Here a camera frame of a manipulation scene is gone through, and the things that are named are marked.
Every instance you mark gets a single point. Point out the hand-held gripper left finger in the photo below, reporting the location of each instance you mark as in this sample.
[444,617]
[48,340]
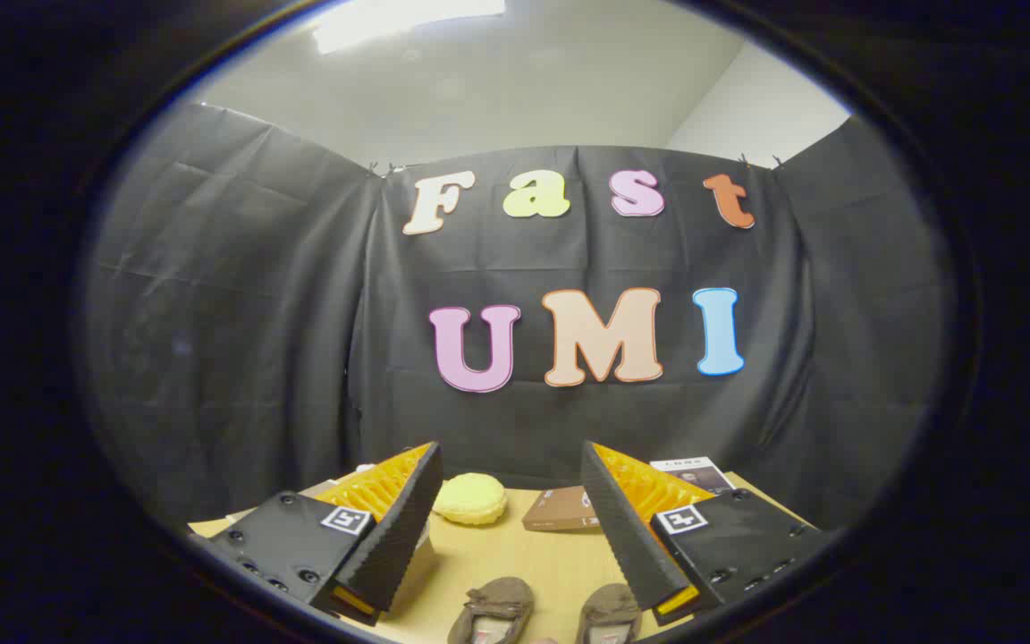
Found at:
[403,528]

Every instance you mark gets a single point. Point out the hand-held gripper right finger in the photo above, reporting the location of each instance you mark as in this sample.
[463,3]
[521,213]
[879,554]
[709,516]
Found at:
[622,528]

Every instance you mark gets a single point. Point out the brown fuzzy slipper shoe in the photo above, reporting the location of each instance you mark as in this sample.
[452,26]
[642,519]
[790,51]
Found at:
[493,613]
[609,617]

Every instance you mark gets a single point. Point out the brown cover book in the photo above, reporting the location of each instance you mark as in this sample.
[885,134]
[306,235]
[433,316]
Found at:
[560,510]

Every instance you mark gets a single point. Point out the yellow round plush toy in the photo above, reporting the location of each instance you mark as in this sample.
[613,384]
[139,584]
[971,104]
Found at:
[470,498]

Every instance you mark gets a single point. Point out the white book with dark cover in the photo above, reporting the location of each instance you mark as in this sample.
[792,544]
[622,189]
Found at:
[694,474]

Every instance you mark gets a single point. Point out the ceiling light panel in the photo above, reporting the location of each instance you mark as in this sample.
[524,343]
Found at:
[408,22]

